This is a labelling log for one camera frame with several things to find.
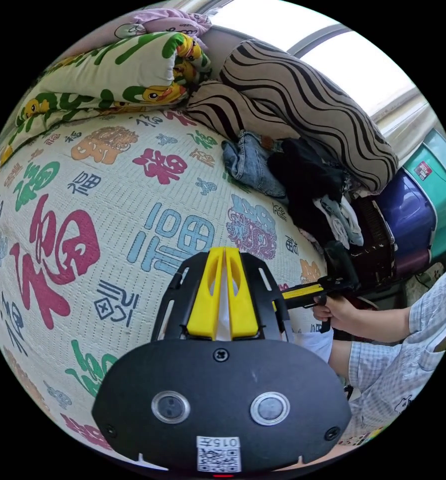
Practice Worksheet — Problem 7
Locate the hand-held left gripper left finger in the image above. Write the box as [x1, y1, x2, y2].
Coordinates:
[186, 247, 224, 341]

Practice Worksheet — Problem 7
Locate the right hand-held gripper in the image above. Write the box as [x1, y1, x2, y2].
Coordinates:
[272, 276, 360, 335]

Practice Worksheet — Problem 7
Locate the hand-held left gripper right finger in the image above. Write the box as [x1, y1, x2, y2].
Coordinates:
[224, 247, 262, 341]

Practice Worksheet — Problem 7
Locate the white t-shirt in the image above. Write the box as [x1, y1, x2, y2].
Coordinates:
[210, 276, 336, 365]

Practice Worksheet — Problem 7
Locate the person's right forearm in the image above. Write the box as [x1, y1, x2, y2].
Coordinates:
[348, 302, 413, 344]

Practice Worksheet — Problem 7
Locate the person's right hand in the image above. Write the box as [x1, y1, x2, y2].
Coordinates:
[312, 298, 356, 333]

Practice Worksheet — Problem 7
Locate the dark brown suitcase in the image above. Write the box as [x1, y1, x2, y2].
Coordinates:
[348, 194, 399, 287]

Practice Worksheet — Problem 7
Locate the pile of clothes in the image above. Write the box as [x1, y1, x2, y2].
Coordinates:
[221, 128, 367, 249]

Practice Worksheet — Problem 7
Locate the person's body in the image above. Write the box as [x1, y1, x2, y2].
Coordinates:
[327, 257, 446, 449]

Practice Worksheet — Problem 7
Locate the purple plastic storage box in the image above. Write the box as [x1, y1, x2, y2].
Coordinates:
[375, 169, 438, 279]

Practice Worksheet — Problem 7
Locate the bed with printed woven mat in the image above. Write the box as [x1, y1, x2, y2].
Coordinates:
[0, 101, 338, 464]

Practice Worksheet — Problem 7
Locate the teal plastic storage box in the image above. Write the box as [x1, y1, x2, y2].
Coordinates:
[402, 128, 446, 264]

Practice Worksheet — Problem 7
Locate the small wavy striped pillow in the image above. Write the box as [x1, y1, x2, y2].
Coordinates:
[185, 80, 284, 146]

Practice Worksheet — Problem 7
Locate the large wavy striped pillow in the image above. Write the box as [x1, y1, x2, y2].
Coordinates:
[219, 39, 401, 195]

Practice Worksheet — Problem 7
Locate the window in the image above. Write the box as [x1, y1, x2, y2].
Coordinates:
[285, 29, 428, 123]

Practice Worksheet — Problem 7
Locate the folded quilt with duck print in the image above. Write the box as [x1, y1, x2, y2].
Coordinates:
[0, 31, 213, 167]

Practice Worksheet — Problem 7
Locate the pink blanket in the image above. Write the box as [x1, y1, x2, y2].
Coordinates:
[114, 8, 213, 39]

